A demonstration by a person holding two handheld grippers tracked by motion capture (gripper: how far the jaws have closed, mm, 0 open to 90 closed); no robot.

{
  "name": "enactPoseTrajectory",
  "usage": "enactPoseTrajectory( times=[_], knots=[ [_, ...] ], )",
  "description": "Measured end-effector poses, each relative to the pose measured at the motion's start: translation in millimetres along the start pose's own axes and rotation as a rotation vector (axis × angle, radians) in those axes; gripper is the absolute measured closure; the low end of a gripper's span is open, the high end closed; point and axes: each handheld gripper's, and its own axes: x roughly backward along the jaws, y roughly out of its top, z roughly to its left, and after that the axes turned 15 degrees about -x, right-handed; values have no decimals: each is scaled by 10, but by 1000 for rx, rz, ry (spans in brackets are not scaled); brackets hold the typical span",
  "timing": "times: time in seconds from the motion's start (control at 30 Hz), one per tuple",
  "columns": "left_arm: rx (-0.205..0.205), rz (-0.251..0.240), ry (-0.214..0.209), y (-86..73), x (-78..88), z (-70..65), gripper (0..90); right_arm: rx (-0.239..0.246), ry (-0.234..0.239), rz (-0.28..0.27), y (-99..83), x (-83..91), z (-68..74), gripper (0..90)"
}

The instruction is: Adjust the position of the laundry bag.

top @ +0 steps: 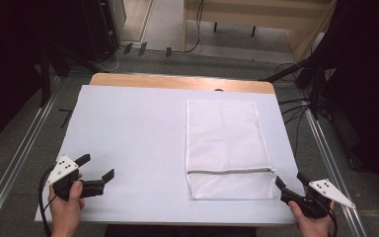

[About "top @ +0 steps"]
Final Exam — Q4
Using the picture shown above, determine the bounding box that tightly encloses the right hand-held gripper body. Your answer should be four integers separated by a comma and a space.
279, 178, 356, 220

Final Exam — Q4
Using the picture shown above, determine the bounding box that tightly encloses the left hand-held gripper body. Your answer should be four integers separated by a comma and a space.
45, 154, 106, 202

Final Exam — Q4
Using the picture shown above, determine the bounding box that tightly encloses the white mesh laundry bag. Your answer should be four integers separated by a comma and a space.
185, 99, 278, 201

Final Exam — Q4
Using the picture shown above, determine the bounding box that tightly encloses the person's right hand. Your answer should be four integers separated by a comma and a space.
287, 199, 337, 237

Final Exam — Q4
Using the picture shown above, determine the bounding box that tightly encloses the person's left hand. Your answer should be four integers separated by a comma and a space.
47, 179, 87, 237

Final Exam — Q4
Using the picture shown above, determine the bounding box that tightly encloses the white table cover sheet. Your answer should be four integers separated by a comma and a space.
34, 84, 306, 226

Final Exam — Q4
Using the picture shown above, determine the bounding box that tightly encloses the black metal stand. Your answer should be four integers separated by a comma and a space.
259, 53, 329, 120
38, 43, 72, 109

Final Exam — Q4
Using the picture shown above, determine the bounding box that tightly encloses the black curtain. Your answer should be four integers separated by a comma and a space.
0, 0, 52, 155
307, 0, 379, 205

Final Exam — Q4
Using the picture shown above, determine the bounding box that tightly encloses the wooden table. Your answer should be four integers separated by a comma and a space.
89, 72, 276, 95

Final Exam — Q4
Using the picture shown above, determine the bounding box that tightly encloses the black cabinet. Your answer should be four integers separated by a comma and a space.
75, 0, 120, 64

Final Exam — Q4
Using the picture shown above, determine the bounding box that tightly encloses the light wooden platform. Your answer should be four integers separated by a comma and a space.
182, 0, 340, 63

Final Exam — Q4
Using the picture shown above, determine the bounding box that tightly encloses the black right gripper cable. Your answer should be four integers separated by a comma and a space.
320, 201, 340, 237

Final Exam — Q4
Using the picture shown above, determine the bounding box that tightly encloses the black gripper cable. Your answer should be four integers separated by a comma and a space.
38, 165, 57, 237
320, 201, 340, 237

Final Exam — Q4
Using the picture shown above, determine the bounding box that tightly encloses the aluminium floor rail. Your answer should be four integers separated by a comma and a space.
303, 100, 369, 237
0, 74, 62, 233

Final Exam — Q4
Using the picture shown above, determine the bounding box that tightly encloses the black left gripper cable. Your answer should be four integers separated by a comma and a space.
38, 165, 57, 237

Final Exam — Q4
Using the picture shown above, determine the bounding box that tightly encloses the black floor cable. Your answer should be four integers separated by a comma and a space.
280, 104, 310, 117
284, 110, 309, 159
277, 97, 311, 107

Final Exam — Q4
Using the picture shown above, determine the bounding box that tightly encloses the white floor cable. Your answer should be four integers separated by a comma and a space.
93, 44, 126, 74

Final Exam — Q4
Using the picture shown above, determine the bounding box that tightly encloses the black hanging cable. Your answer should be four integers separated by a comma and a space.
172, 0, 205, 54

